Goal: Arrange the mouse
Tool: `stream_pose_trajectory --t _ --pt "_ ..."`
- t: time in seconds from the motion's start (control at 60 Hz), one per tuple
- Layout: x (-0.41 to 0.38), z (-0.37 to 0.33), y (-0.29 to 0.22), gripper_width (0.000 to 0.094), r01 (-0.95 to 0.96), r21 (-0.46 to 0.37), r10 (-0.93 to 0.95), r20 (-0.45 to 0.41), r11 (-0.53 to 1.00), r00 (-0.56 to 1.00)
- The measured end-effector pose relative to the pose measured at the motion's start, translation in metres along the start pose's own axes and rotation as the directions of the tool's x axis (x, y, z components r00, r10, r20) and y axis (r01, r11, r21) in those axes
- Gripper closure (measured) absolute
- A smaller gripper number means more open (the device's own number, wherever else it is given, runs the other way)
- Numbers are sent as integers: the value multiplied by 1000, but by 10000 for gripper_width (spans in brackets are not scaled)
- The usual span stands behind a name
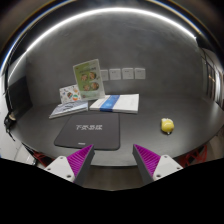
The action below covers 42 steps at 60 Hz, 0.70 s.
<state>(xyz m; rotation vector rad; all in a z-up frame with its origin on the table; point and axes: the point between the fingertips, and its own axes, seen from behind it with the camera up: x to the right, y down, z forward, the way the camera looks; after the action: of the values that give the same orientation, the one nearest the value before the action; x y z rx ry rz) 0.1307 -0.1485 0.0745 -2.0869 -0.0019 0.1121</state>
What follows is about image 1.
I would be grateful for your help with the white wall socket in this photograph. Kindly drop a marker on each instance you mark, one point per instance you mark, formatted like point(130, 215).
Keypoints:
point(115, 74)
point(127, 73)
point(105, 75)
point(140, 73)

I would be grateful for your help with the black mouse pad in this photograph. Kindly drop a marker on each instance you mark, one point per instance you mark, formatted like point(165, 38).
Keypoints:
point(100, 129)

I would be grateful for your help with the curved ceiling light strip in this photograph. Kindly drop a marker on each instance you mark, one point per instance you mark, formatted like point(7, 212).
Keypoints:
point(77, 17)

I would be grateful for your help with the red table frame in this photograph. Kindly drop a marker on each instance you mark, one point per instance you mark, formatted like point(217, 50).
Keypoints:
point(196, 156)

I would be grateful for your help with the black desk lamp clamp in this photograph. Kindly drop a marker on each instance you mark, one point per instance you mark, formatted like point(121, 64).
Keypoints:
point(9, 121)

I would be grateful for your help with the grey magazine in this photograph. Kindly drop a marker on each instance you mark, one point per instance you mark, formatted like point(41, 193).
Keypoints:
point(69, 108)

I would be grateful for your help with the green upright menu card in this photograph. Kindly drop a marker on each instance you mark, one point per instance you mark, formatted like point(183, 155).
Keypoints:
point(89, 81)

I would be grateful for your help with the white blue book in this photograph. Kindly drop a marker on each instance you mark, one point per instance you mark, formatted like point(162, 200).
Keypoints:
point(127, 103)

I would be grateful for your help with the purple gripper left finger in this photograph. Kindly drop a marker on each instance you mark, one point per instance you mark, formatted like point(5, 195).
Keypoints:
point(73, 168)

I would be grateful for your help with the white colourful leaflet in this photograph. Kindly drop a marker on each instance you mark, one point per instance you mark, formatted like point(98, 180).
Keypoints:
point(69, 94)

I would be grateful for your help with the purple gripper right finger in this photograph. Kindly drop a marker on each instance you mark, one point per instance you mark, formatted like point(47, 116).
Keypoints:
point(152, 166)

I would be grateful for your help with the yellow computer mouse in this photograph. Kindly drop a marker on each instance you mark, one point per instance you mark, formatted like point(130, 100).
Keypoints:
point(167, 125)

